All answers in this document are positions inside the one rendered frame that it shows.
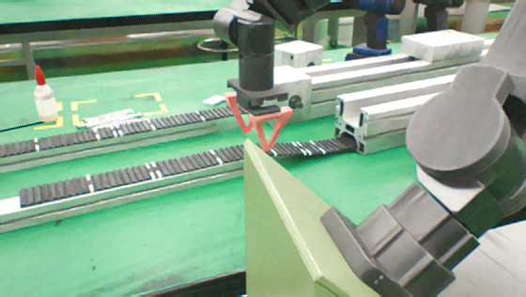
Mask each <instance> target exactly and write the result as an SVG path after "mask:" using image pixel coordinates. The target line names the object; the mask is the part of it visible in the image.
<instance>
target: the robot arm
mask: <svg viewBox="0 0 526 297"><path fill-rule="evenodd" d="M331 1H332V0H234V1H233V2H232V3H231V4H230V6H228V7H223V8H221V9H220V10H219V11H218V12H217V13H216V15H215V16H214V19H213V30H214V33H215V34H216V36H217V37H218V38H219V39H222V40H224V41H226V42H228V43H230V44H233V45H234V46H236V47H238V62H239V78H232V79H227V88H230V87H232V88H234V89H235V90H236V91H232V92H227V93H225V94H224V97H225V99H226V101H227V102H228V104H229V106H230V108H231V110H232V112H233V114H234V115H235V117H236V119H237V122H238V124H239V126H240V128H241V130H242V132H243V133H250V132H251V131H252V129H253V127H254V128H255V132H256V134H257V137H258V139H259V142H260V144H261V147H262V148H263V150H264V151H268V150H272V148H273V146H274V144H275V142H276V140H277V138H278V136H279V134H280V132H281V131H282V130H283V128H284V126H285V125H286V122H287V121H288V119H289V118H290V116H291V115H292V109H290V108H289V107H287V106H285V107H279V106H278V105H270V106H264V107H260V105H263V104H264V100H266V101H272V100H276V99H277V98H278V101H279V102H284V101H287V100H288V91H287V90H285V89H284V88H283V87H281V86H279V85H277V84H276V83H275V80H274V78H275V26H277V27H278V28H279V29H280V30H282V31H284V32H287V33H288V34H292V33H293V31H294V30H295V29H296V27H297V26H298V25H299V23H300V22H301V21H302V20H303V19H305V18H307V17H309V16H311V15H313V14H315V13H316V9H318V8H320V7H322V6H324V5H326V4H328V3H330V2H331ZM237 104H238V105H240V106H241V107H242V108H243V109H245V110H246V111H247V112H249V118H248V122H247V125H245V123H244V121H243V119H242V117H241V115H240V111H239V109H238V107H237ZM273 119H278V120H277V123H276V125H275V127H274V129H273V132H272V134H271V138H270V141H269V142H267V139H266V136H265V133H264V129H263V126H262V125H263V124H264V121H268V120H273ZM406 143H407V147H408V151H409V152H410V157H411V158H412V159H413V160H414V161H415V163H416V171H417V178H418V182H419V183H420V184H421V185H422V186H423V187H424V188H425V189H426V190H427V191H428V192H429V193H430V194H431V196H430V195H429V194H428V193H427V192H426V191H425V190H424V189H423V188H422V187H421V186H420V185H418V184H417V183H416V182H415V181H413V182H412V184H411V185H410V186H409V187H408V188H407V189H406V190H405V191H404V192H403V193H402V194H401V195H400V196H398V197H397V198H396V199H395V200H394V201H393V202H392V203H391V204H390V205H389V206H388V207H387V206H386V205H385V204H383V203H382V204H380V205H379V206H378V207H377V208H376V209H375V210H374V211H373V212H372V213H371V214H370V215H369V216H368V217H367V218H365V219H364V220H363V221H362V222H361V223H360V224H359V225H355V224H353V223H352V222H351V221H349V219H348V218H347V217H346V216H344V215H343V214H342V213H341V212H340V211H338V210H337V209H336V208H335V207H334V206H332V207H331V208H330V209H329V210H328V211H326V212H325V213H324V214H323V215H322V216H321V217H320V218H319V220H321V222H322V224H323V225H324V226H325V227H326V229H327V231H328V232H329V234H330V235H331V237H332V238H333V241H334V242H335V244H336V245H337V247H338V248H339V250H340V252H341V253H342V255H343V256H344V258H345V260H346V263H347V264H348V266H349V268H350V269H351V270H352V271H353V273H354V274H355V275H356V276H357V277H358V278H359V279H360V280H361V281H362V282H363V283H364V284H365V285H367V286H368V287H369V288H371V289H372V290H373V291H374V292H375V293H377V294H378V295H379V296H381V297H436V296H438V295H439V294H440V293H441V292H442V291H443V290H444V289H446V288H447V287H448V286H449V285H450V284H451V283H452V282H453V281H455V280H456V276H455V274H454V272H453V271H452V270H453V269H454V268H455V267H456V266H457V265H458V264H459V263H460V262H461V261H462V260H463V259H464V258H467V257H468V256H469V255H470V254H471V253H472V252H474V251H475V250H476V249H477V248H478V247H479V245H480V243H479V242H478V241H477V240H478V239H479V238H480V237H482V236H483V235H484V234H485V233H486V232H487V231H488V230H489V229H490V228H492V227H493V226H494V225H495V224H496V223H497V222H498V221H499V220H501V219H502V218H503V217H505V216H508V215H510V214H513V213H514V212H516V211H518V210H520V209H521V208H522V207H523V206H525V205H526V0H517V1H516V3H515V4H514V6H513V7H512V9H511V11H510V13H509V14H508V16H507V18H506V20H505V22H504V24H503V26H502V28H501V30H500V32H499V34H498V36H497V37H496V39H495V40H494V41H493V43H492V45H491V46H490V48H489V49H488V51H487V53H486V54H485V56H484V57H483V59H482V60H481V62H480V63H479V64H469V65H463V66H461V67H460V69H459V71H458V73H457V75H455V77H454V79H453V81H452V83H451V85H449V87H448V89H447V90H445V91H443V92H441V93H439V94H437V95H435V96H433V97H431V98H430V99H428V100H427V101H426V102H424V104H423V105H422V106H421V107H420V108H419V109H418V110H417V112H416V113H415V114H414V116H413V117H412V119H411V120H410V123H409V126H408V128H407V133H406ZM468 231H469V232H470V233H471V234H472V235H471V234H470V233H469V232H468ZM475 238H476V239H477V240H476V239H475Z"/></svg>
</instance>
